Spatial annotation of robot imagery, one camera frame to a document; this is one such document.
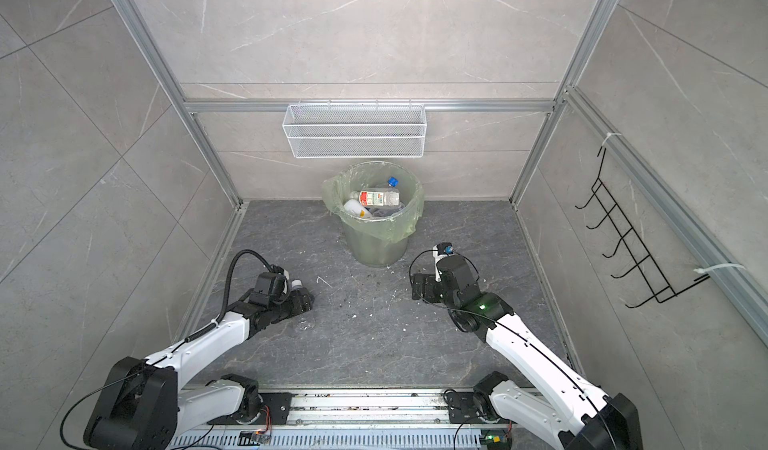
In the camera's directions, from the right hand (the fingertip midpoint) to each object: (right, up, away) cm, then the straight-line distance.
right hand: (426, 275), depth 80 cm
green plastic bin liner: (-7, +13, +2) cm, 15 cm away
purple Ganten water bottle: (-12, +18, +6) cm, 22 cm away
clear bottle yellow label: (-21, +19, +10) cm, 30 cm away
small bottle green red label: (-12, +22, +2) cm, 25 cm away
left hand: (-36, -7, +9) cm, 38 cm away
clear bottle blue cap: (-9, +28, +15) cm, 33 cm away
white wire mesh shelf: (-22, +46, +20) cm, 55 cm away
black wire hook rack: (+46, +2, -19) cm, 50 cm away
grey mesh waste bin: (-16, +5, +16) cm, 23 cm away
